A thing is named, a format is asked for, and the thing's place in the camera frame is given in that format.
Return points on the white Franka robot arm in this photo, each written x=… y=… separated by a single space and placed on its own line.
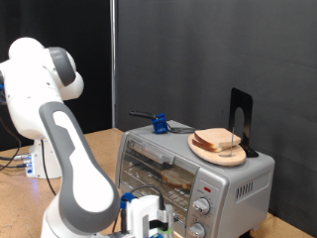
x=66 y=148

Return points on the white bread slice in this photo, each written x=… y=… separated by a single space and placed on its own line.
x=214 y=136
x=204 y=147
x=176 y=178

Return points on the clear acrylic stopper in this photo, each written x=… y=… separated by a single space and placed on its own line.
x=232 y=145

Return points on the black metal bookend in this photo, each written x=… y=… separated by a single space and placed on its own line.
x=241 y=97

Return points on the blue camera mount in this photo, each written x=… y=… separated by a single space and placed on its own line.
x=157 y=236

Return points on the metal pole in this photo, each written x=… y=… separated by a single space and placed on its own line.
x=113 y=66

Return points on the silver toaster oven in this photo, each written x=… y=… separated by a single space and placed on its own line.
x=251 y=175

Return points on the blue spatula grip block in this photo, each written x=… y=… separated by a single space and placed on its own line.
x=159 y=125

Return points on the silver oven knob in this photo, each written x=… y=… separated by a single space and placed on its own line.
x=202 y=206
x=197 y=230

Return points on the slotted metal spatula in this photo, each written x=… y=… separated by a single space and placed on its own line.
x=142 y=114

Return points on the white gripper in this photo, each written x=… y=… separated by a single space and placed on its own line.
x=142 y=214

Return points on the round wooden plate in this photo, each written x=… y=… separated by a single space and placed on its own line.
x=218 y=158

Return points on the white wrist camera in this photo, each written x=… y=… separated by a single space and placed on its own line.
x=163 y=214

